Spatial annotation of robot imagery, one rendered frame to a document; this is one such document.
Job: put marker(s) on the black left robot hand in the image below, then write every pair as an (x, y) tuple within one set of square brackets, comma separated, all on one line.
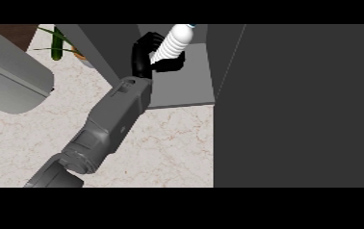
[(139, 61)]

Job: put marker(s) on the white ribbed water bottle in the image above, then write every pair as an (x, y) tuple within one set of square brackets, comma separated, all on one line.
[(175, 43)]

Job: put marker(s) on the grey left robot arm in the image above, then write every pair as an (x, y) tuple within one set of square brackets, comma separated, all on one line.
[(111, 114)]

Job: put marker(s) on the grey cabinet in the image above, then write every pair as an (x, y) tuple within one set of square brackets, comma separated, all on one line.
[(182, 88)]

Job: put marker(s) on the dark grey cabinet door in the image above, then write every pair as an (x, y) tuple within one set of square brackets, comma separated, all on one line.
[(289, 111)]

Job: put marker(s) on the green leafy plant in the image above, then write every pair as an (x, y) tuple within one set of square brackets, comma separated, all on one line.
[(58, 45)]

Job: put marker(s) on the pale grey rounded appliance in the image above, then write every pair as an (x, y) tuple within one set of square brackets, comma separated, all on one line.
[(21, 79)]

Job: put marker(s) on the dark brown wooden panel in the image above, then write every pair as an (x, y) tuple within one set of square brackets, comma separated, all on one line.
[(17, 34)]

